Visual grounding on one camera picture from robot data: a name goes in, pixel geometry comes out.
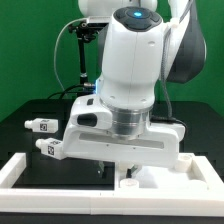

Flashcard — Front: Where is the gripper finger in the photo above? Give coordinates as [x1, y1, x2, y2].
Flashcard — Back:
[126, 165, 137, 178]
[98, 161, 105, 175]

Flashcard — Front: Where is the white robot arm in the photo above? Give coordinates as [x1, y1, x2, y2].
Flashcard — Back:
[63, 0, 206, 168]

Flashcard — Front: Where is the grey cable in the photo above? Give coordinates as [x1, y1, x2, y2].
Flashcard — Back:
[53, 17, 88, 92]

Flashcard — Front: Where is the white U-shaped obstacle fence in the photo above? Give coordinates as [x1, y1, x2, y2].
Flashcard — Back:
[0, 153, 224, 217]

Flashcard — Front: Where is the black camera stand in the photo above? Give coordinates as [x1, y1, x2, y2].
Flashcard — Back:
[69, 22, 98, 96]

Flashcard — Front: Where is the white square tabletop part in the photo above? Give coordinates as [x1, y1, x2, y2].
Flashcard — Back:
[115, 153, 224, 192]

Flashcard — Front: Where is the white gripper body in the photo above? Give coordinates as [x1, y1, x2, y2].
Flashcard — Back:
[62, 119, 186, 169]

